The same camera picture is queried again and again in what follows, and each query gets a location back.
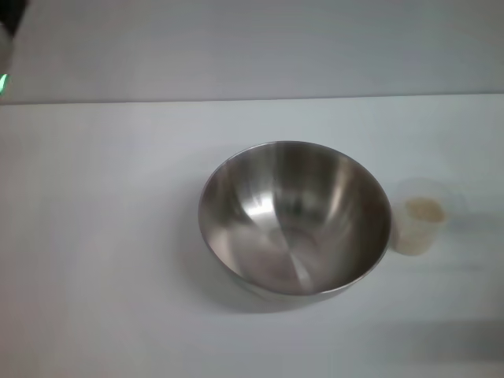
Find stainless steel mixing bowl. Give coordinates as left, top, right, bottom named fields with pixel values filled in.
left=198, top=140, right=392, bottom=305

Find clear plastic measuring cup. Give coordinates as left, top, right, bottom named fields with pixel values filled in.
left=388, top=177, right=469, bottom=258

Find white rice grains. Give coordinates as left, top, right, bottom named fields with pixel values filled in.
left=390, top=198, right=445, bottom=256

